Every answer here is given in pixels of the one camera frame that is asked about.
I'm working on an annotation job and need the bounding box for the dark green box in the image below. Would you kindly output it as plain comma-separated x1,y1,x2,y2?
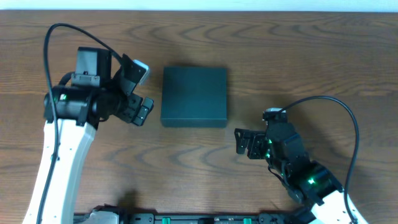
160,66,228,128

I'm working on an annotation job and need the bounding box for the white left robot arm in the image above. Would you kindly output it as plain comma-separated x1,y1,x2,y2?
23,47,154,223

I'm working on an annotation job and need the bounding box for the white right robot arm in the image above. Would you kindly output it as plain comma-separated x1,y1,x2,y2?
234,121,367,223

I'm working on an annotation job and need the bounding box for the black mounting rail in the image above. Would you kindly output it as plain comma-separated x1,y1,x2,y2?
73,205,315,224

